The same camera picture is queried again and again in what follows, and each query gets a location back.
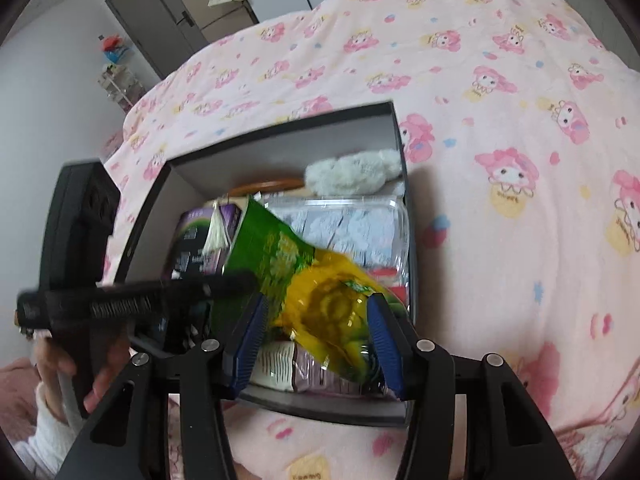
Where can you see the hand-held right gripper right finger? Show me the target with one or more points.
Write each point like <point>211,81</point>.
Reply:
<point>387,350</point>

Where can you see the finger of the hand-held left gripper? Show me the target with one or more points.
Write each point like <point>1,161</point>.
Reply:
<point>175,292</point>

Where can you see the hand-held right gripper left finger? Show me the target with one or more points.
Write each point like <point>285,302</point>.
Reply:
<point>247,345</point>

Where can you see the green yellow snack packet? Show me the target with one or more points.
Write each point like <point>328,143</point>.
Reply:
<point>300,280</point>

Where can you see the grey cardboard box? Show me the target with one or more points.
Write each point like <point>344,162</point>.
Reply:
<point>280,145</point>

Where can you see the person's left forearm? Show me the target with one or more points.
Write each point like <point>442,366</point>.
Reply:
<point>45,440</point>

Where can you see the clear plastic container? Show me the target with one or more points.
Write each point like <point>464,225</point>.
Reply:
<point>345,225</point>

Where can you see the person's left hand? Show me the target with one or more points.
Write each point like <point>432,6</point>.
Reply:
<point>55,365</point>

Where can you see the red packet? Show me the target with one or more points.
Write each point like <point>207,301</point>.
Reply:
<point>392,285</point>

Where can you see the purple box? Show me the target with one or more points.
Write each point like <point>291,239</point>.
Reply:
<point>195,230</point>

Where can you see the white tassel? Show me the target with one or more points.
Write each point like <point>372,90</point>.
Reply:
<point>216,235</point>

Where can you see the small storage shelf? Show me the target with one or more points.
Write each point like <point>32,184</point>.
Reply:
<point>120,87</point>

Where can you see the white fluffy plush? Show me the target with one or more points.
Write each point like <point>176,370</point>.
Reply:
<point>350,172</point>

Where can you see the grey door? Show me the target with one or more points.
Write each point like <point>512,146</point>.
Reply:
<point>150,15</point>

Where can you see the beige cabinet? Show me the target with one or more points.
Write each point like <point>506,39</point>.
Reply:
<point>225,17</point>

